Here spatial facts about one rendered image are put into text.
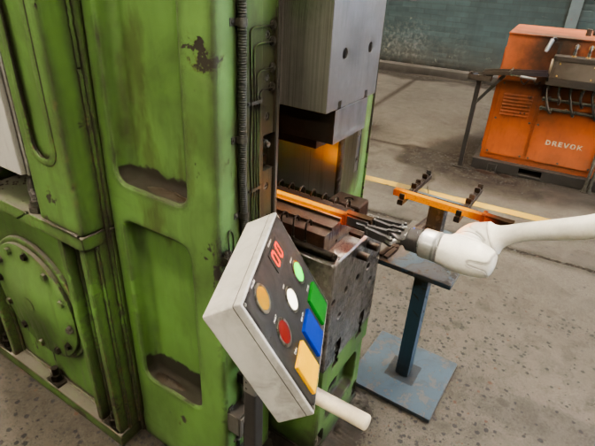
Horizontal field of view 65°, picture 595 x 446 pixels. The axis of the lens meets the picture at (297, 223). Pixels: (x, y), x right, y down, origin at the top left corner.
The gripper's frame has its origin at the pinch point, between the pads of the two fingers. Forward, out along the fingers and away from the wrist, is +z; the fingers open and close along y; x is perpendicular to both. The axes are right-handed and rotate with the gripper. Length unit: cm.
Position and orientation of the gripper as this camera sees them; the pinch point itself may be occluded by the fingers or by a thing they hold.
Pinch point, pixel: (359, 221)
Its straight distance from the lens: 149.1
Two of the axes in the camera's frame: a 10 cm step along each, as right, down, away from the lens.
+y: 5.4, -3.9, 7.5
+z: -8.4, -3.0, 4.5
